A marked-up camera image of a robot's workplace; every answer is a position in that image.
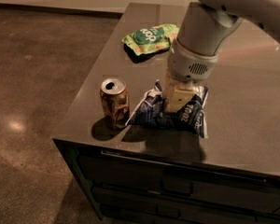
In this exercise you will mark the blue chip bag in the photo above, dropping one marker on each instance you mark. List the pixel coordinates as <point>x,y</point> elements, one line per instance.
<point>189,117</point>

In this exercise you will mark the dark drawer cabinet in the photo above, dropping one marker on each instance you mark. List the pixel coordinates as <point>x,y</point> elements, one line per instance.
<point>155,194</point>

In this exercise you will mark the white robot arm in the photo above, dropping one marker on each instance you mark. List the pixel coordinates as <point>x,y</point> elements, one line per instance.
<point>206,25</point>

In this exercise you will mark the top drawer handle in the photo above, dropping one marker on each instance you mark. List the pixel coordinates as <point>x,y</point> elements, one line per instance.
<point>195,169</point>

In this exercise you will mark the orange soda can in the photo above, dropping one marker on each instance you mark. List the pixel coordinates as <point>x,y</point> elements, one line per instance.
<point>115,102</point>

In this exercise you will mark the green snack bag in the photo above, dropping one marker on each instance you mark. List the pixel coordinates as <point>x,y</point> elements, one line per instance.
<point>151,40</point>

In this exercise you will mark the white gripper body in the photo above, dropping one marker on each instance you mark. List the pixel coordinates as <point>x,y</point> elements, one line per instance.
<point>187,65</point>

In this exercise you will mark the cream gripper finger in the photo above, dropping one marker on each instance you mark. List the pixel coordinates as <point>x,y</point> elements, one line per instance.
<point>183,92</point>
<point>168,86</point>

